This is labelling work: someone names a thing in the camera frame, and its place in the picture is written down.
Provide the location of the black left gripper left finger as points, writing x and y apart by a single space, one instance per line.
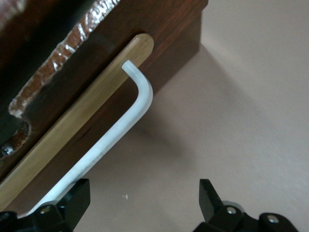
72 203

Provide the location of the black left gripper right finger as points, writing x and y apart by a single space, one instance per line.
210 203

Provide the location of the light wood drawer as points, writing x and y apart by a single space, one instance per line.
106 113

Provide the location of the brown table mat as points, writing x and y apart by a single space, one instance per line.
229 120

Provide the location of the dark brown wooden cabinet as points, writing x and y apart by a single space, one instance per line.
29 31

